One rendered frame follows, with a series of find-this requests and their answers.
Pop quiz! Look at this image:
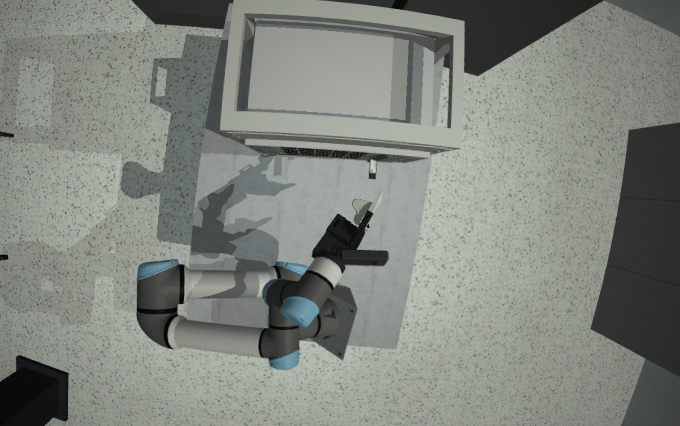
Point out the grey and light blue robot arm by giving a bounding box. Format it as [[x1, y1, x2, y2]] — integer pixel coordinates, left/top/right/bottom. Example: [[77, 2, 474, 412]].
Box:
[[136, 257, 342, 370]]

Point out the white server rack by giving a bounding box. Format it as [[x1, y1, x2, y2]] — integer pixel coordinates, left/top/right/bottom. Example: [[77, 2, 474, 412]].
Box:
[[220, 0, 465, 179]]

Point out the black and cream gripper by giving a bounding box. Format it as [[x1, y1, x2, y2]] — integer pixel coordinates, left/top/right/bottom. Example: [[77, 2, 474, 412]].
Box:
[[312, 190, 383, 274]]

